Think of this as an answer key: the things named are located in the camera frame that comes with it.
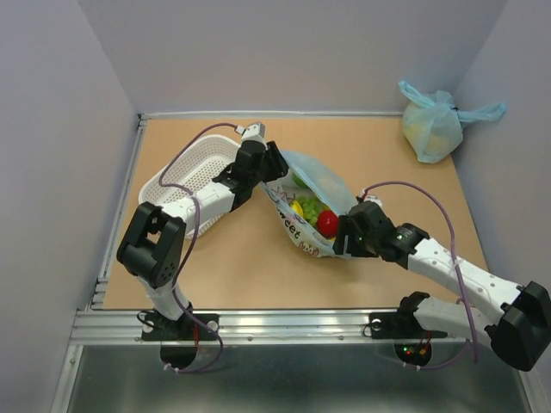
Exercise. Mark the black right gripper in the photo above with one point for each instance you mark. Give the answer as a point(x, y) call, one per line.
point(347, 227)

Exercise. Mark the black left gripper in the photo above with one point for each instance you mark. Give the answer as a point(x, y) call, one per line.
point(279, 166)

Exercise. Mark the red apple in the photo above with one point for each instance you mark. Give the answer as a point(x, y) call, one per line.
point(327, 222)

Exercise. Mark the yellow banana bunch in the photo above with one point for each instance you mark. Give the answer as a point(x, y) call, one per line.
point(296, 207)

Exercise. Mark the blue cartoon-print plastic bag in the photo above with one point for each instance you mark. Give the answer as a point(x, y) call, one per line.
point(325, 184)

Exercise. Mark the green grape bunch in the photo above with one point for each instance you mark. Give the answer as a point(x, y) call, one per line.
point(312, 206)

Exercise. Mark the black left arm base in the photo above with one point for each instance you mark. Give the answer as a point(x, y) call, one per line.
point(181, 327)

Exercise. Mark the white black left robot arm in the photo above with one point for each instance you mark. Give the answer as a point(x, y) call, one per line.
point(152, 245)

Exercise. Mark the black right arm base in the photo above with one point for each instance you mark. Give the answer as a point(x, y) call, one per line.
point(400, 323)

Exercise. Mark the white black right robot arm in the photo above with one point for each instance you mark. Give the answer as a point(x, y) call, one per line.
point(511, 319)

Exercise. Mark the blue tied plastic bag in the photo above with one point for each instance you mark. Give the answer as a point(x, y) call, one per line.
point(433, 125)

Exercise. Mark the white perforated plastic basket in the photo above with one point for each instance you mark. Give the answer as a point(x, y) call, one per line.
point(194, 169)

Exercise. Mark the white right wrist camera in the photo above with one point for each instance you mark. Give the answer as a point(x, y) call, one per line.
point(374, 199)

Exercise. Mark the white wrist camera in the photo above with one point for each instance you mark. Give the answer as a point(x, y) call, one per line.
point(254, 131)
point(374, 199)

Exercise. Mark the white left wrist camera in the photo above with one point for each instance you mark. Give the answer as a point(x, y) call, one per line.
point(254, 131)

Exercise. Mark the aluminium front rail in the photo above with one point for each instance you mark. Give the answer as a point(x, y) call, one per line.
point(235, 328)

